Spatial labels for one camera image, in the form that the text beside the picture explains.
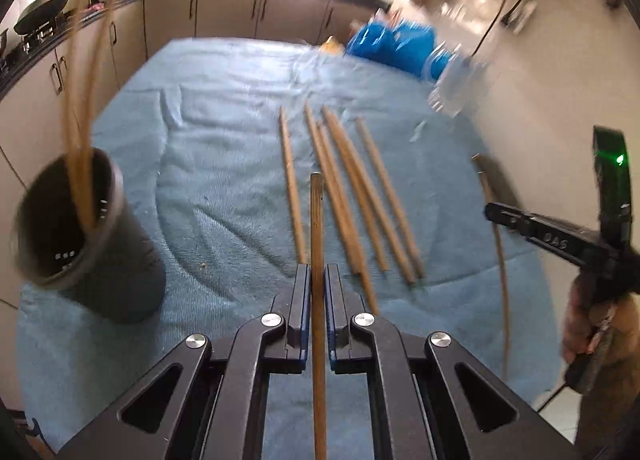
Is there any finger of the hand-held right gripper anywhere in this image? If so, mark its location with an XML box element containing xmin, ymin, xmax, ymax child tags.
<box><xmin>484</xmin><ymin>202</ymin><xmax>609</xmax><ymax>272</ymax></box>

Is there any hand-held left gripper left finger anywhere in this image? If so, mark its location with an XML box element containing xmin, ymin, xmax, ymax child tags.
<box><xmin>57</xmin><ymin>264</ymin><xmax>312</xmax><ymax>460</ymax></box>

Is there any gas stove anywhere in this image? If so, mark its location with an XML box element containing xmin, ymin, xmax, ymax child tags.
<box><xmin>0</xmin><ymin>15</ymin><xmax>66</xmax><ymax>76</ymax></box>

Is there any black power cable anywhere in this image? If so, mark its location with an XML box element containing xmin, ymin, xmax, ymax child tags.
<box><xmin>472</xmin><ymin>0</ymin><xmax>516</xmax><ymax>61</ymax></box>

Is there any power strip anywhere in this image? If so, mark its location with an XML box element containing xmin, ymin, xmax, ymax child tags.
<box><xmin>500</xmin><ymin>0</ymin><xmax>540</xmax><ymax>36</ymax></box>

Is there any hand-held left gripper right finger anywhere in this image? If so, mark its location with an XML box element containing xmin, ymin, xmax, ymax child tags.
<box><xmin>325</xmin><ymin>264</ymin><xmax>583</xmax><ymax>460</ymax></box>

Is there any clear plastic container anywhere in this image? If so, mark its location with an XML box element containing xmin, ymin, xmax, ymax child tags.
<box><xmin>427</xmin><ymin>42</ymin><xmax>493</xmax><ymax>118</ymax></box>

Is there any blue towel table cover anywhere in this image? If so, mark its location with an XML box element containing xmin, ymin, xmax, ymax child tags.
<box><xmin>17</xmin><ymin>37</ymin><xmax>566</xmax><ymax>460</ymax></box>

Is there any black wok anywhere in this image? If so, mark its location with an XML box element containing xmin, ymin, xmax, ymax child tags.
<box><xmin>12</xmin><ymin>0</ymin><xmax>92</xmax><ymax>36</ymax></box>

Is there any person's right hand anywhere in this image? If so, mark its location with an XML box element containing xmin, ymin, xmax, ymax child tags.
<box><xmin>561</xmin><ymin>276</ymin><xmax>597</xmax><ymax>363</ymax></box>

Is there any black chopstick holder cup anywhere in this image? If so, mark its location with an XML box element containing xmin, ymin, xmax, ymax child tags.
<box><xmin>11</xmin><ymin>147</ymin><xmax>167</xmax><ymax>325</ymax></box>

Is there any blue plastic bag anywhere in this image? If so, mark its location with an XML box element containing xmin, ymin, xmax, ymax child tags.
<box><xmin>345</xmin><ymin>20</ymin><xmax>463</xmax><ymax>81</ymax></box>

